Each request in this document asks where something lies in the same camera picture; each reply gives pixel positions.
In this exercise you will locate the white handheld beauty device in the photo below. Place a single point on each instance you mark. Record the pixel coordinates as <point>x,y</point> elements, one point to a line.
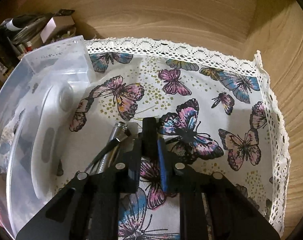
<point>55,110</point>

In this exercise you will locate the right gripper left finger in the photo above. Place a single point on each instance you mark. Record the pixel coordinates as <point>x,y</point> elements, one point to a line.
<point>87,207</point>

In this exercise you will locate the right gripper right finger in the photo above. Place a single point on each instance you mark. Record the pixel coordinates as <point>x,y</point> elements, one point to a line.
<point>210,201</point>

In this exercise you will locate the small white box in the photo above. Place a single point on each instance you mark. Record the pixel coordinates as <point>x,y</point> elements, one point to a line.
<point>54,25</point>

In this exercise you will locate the silver metal tube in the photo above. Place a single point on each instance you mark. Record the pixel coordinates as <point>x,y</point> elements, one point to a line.
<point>110,144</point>

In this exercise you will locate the butterfly print lace cloth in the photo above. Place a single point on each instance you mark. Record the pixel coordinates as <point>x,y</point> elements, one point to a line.
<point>217,113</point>

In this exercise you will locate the stack of books and papers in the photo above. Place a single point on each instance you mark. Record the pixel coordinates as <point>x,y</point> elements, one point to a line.
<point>21,29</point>

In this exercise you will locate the clear plastic storage box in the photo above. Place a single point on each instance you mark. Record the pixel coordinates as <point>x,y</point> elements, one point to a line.
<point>21,100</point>

